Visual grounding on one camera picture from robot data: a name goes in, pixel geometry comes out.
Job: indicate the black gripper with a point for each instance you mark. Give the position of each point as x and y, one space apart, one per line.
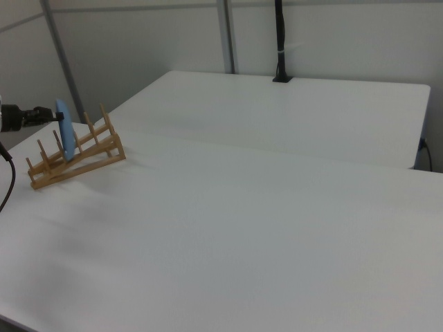
15 117

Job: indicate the blue round plate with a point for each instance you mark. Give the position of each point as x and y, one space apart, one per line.
67 135

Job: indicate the wooden plate rack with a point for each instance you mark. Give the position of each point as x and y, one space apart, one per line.
104 154

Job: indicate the grey corner partition post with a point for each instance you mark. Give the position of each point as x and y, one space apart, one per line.
226 34

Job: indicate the black camera pole with base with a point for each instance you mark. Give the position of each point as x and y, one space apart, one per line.
281 41

